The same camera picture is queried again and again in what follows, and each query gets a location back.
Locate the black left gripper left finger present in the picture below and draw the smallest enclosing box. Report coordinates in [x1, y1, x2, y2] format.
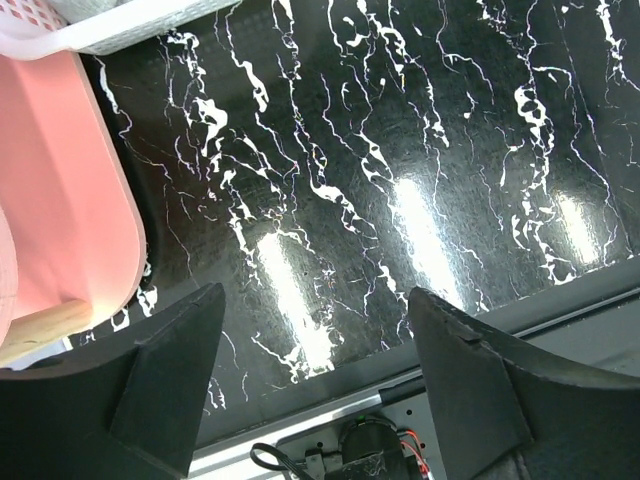
[1, 284, 225, 479]

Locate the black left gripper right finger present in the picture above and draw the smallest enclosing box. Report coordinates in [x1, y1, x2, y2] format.
[408, 287, 639, 479]

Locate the pink tiered shelf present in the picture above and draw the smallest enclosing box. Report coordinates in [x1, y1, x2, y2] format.
[1, 52, 146, 366]

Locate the white plastic basket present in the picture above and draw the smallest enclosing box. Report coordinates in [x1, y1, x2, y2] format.
[1, 1, 233, 61]

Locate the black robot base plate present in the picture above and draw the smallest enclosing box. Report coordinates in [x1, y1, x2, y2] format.
[189, 284, 640, 480]

